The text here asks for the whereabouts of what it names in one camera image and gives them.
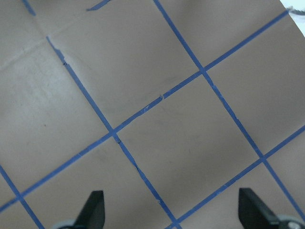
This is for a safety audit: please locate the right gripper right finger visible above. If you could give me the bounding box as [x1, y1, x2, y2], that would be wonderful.
[238, 188, 280, 229]

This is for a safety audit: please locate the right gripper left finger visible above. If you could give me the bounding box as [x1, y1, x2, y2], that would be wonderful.
[73, 190, 105, 229]

